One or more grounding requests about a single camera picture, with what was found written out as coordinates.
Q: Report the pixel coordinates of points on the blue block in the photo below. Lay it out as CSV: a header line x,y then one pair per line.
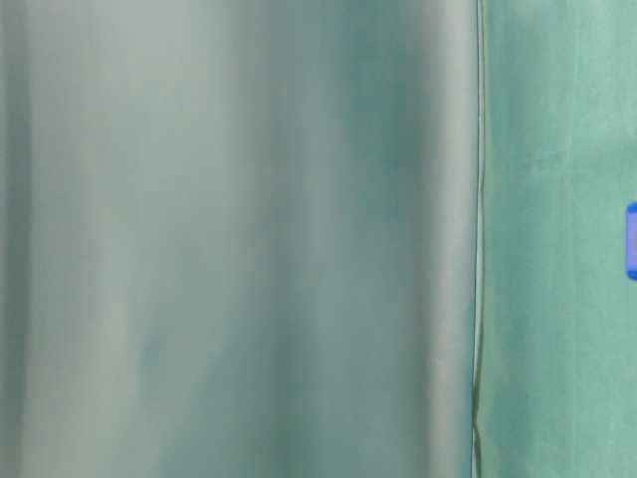
x,y
631,241

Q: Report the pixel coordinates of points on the green cloth table cover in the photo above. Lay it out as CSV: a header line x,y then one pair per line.
x,y
556,374

